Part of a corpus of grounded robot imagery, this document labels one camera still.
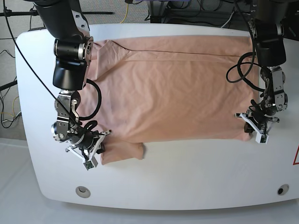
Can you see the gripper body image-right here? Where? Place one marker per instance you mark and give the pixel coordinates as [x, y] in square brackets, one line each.
[259, 121]

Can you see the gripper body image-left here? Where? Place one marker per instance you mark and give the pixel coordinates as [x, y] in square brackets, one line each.
[87, 146]

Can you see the peach pink T-shirt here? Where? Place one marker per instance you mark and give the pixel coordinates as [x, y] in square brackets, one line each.
[167, 88]

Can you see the silver left table grommet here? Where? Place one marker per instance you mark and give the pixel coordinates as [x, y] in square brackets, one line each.
[83, 192]

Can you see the red triangle table marking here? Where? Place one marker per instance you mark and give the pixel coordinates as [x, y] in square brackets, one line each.
[296, 159]

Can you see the dark right table grommet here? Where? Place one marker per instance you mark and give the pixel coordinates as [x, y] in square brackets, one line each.
[283, 189]

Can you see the black tripod stand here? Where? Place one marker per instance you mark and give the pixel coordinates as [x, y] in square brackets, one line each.
[34, 12]

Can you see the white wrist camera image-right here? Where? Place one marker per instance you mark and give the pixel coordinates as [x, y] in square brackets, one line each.
[262, 138]

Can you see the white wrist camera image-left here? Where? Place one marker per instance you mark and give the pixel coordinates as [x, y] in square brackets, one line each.
[91, 163]

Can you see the grey robot base frame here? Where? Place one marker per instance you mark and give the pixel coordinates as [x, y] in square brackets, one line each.
[160, 11]

